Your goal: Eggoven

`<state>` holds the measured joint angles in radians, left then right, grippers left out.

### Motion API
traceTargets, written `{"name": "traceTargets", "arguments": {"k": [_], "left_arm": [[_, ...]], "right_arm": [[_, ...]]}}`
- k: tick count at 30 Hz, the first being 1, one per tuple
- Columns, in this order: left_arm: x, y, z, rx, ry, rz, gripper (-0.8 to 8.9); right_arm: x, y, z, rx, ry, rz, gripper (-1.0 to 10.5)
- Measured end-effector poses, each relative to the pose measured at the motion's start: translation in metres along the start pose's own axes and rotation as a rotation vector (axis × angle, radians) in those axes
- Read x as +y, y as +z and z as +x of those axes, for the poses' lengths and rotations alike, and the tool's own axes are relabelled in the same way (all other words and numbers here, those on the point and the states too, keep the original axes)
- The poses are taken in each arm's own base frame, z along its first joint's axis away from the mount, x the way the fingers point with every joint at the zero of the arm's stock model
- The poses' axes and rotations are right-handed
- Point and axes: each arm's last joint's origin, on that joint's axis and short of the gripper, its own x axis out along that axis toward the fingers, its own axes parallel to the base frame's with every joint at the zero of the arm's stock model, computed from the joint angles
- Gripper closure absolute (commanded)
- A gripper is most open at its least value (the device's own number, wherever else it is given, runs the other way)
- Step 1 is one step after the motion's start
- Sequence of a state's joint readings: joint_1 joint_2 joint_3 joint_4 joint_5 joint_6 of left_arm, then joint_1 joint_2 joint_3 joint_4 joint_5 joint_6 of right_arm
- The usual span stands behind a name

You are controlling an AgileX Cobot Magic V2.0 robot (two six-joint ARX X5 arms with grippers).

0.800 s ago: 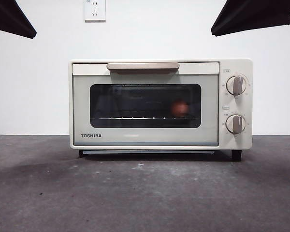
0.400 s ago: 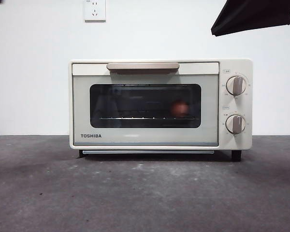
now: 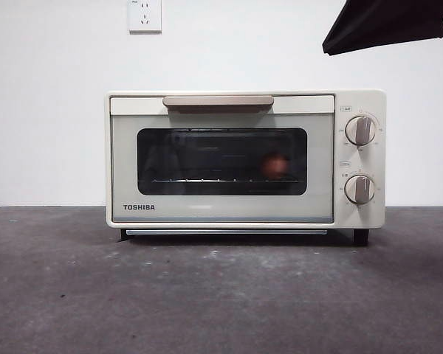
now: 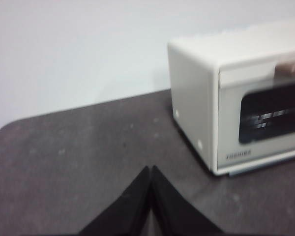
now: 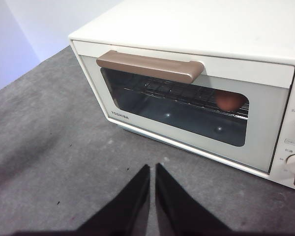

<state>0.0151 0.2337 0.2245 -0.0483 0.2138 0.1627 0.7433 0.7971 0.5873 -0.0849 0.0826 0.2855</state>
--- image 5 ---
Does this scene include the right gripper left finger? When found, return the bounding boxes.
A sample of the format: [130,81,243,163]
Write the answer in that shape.
[73,164,151,236]

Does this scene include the brown egg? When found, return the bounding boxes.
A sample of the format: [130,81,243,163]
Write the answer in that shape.
[215,90,245,112]

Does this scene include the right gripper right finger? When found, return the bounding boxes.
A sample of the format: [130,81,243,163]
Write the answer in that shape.
[155,162,235,236]

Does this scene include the cream toaster oven body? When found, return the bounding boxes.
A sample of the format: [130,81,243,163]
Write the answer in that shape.
[68,0,295,194]

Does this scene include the glass oven door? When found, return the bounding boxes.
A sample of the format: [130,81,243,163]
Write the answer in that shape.
[71,39,295,174]

